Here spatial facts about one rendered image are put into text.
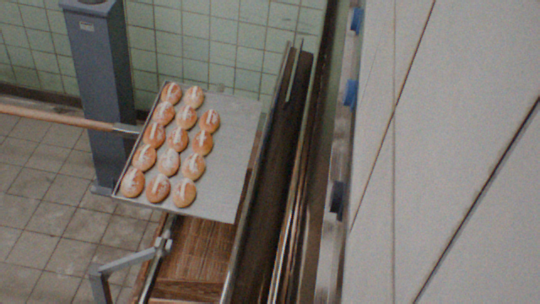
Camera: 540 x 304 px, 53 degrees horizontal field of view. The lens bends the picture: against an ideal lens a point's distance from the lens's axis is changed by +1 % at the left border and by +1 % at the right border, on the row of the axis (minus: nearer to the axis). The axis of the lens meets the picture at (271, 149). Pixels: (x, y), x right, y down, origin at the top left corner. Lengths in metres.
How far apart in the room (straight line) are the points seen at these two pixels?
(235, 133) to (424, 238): 1.62
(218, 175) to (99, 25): 0.99
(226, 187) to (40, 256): 1.55
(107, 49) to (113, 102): 0.31
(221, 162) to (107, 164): 1.37
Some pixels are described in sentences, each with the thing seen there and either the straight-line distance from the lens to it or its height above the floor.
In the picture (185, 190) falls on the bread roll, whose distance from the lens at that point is 1.59.
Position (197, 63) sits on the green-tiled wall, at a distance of 3.15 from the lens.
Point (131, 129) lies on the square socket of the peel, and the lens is 1.80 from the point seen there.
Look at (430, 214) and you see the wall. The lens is 0.23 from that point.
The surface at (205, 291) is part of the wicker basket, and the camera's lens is 1.98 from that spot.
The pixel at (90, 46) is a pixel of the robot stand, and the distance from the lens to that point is 2.50.
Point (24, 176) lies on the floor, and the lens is 3.38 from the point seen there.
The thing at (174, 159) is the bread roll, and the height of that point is 1.22.
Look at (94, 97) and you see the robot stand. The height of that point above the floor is 0.71.
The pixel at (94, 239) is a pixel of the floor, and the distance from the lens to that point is 3.02.
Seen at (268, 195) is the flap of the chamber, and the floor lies 1.40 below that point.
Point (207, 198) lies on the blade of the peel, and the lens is 1.64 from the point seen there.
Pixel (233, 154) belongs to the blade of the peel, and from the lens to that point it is 1.76.
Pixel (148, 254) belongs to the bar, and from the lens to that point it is 1.61.
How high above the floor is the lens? 2.47
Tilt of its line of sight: 46 degrees down
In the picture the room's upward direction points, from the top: 9 degrees clockwise
